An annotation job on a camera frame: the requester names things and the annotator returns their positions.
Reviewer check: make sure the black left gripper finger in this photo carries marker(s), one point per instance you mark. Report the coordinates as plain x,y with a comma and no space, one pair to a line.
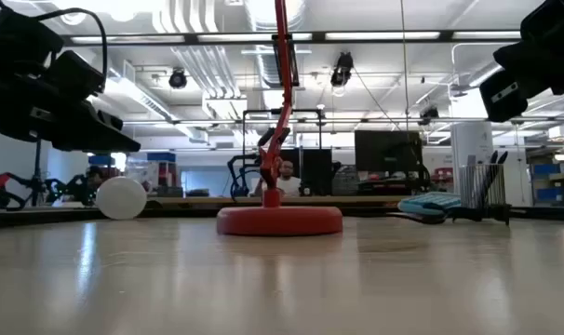
111,120
91,135

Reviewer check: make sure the white globe lightbulb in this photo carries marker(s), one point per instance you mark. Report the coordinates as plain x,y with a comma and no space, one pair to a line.
121,197

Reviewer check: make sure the red desk lamp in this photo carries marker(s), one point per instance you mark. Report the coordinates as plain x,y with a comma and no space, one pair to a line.
279,221

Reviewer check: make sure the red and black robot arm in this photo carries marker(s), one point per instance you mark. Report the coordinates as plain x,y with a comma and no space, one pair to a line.
0,180

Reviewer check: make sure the blue and black robot arm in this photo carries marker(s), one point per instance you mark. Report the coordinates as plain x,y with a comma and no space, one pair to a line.
239,177

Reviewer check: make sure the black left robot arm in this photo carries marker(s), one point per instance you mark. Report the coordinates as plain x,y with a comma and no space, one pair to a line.
17,42

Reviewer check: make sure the person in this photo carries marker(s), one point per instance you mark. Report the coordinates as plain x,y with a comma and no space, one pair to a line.
93,174
287,183

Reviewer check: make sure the black tripod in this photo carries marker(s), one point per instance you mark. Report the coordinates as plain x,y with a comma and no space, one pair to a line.
38,163

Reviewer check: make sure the blue storage box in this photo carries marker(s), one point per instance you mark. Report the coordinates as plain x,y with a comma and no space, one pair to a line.
161,157

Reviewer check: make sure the black ceiling spotlight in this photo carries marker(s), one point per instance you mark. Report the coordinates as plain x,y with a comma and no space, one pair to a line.
342,70
178,79
429,114

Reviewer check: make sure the black pen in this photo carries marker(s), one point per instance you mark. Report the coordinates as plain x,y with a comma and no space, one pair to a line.
503,157
494,157

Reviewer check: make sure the white round column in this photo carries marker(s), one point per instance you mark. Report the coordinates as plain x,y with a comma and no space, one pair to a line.
470,139

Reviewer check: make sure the blue storage bin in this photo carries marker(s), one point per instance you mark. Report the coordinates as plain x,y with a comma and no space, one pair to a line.
549,194
546,169

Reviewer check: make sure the long linear ceiling light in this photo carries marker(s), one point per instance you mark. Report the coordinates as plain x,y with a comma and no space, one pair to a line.
380,35

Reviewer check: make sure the large black monitor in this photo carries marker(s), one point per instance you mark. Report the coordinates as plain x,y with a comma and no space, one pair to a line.
386,149

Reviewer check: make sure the teal calculator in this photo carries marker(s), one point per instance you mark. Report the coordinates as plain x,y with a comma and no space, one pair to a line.
428,204

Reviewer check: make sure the thin linear ceiling light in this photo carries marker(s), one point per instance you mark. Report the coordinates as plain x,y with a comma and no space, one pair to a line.
356,120

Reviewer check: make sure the black monitor pair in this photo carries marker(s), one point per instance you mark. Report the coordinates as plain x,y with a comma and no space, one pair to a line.
314,170

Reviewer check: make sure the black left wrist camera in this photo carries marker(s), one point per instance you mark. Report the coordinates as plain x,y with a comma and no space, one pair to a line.
75,74

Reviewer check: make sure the black aluminium rig frame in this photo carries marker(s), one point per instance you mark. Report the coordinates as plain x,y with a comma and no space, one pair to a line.
54,218

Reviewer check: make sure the black tubular stand frame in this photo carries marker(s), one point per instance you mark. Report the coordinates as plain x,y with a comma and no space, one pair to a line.
244,139

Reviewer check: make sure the ribbed silver ceiling duct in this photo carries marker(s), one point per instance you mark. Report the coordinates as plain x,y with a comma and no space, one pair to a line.
265,65

